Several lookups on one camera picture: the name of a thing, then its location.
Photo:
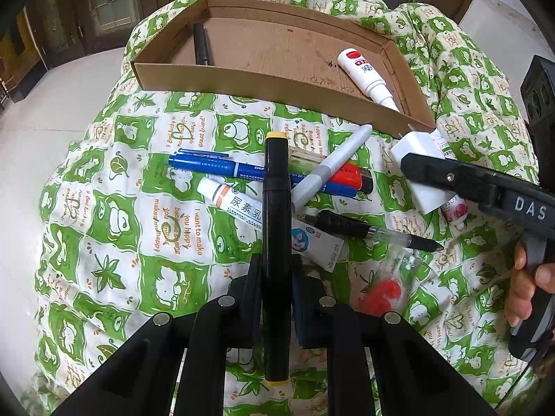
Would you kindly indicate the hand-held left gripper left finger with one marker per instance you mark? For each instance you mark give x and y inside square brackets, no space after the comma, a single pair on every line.
[253,305]

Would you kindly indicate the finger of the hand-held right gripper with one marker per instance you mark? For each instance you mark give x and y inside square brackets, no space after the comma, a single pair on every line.
[442,173]

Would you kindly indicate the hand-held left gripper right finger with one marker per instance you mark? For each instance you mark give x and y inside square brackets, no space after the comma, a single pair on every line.
[300,312]

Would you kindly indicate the small white tube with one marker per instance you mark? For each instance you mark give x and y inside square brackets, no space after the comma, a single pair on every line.
[442,145]

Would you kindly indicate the white charger adapter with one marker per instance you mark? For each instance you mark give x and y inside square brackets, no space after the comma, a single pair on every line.
[414,144]

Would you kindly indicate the black marker with yellow ends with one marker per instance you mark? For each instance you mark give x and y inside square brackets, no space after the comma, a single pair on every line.
[275,225]

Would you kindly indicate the clear packet with red item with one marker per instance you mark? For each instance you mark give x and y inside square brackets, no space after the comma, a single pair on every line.
[386,290]

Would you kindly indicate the black gel pen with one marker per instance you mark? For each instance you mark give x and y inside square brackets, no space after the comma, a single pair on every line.
[347,224]

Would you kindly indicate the white ointment tube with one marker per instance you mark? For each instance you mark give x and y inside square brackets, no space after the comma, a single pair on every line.
[234,201]

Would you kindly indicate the blue pen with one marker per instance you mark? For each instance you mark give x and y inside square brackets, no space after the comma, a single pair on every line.
[217,165]

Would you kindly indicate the shallow cardboard box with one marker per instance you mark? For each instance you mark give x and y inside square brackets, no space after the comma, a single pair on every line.
[269,47]

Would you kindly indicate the person's right hand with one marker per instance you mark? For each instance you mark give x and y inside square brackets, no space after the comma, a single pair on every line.
[518,286]

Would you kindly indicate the small red print container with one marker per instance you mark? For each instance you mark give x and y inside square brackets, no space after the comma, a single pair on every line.
[454,212]

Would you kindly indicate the red plastic lighter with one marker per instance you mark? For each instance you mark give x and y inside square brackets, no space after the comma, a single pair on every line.
[351,173]

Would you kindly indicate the white grey marker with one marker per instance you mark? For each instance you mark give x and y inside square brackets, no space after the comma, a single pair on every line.
[342,156]

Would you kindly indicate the white spray bottle red label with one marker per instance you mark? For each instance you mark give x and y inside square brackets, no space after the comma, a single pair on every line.
[362,71]

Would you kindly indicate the green printed blanket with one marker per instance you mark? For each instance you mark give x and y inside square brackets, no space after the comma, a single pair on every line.
[130,225]

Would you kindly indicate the wooden glass door cabinet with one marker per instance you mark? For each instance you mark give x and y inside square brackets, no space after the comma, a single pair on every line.
[108,4]

